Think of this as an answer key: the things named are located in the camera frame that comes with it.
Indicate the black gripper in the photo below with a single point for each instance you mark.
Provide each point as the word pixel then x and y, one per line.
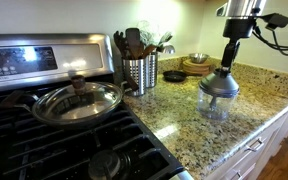
pixel 237 30

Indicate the grey conical chopper lid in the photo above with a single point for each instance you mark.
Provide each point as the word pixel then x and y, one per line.
pixel 219 85

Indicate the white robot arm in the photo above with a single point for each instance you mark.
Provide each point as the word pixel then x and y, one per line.
pixel 242 8

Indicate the small steel bowl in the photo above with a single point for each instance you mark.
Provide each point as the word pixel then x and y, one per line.
pixel 198 58

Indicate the clear plastic chopper bowl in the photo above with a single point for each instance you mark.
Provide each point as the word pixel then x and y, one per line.
pixel 217 108

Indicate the glass pan lid wooden knob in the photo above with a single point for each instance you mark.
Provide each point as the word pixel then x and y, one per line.
pixel 80 101

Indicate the small black iron skillet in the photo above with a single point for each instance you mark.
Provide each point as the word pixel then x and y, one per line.
pixel 174 76

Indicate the steel ladle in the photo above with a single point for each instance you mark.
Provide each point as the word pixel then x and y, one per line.
pixel 168 49

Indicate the perforated steel utensil holder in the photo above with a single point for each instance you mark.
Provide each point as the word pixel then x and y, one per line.
pixel 134 76
pixel 152 70

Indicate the wooden spoon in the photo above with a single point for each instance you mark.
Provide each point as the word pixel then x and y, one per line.
pixel 149 50

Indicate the kitchen base cabinet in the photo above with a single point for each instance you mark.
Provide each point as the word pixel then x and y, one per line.
pixel 267 146

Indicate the wooden spatula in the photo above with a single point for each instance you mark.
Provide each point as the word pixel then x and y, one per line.
pixel 134 40

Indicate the black kitchen utensil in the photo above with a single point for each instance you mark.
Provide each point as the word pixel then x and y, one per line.
pixel 119 41

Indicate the black stove burner cap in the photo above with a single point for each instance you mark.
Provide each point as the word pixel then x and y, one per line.
pixel 104 165

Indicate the steel frying pan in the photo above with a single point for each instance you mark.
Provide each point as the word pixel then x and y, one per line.
pixel 74 118

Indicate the stainless steel gas stove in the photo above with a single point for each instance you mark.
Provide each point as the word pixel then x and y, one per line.
pixel 34 150

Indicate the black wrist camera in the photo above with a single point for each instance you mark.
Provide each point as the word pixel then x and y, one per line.
pixel 276 20

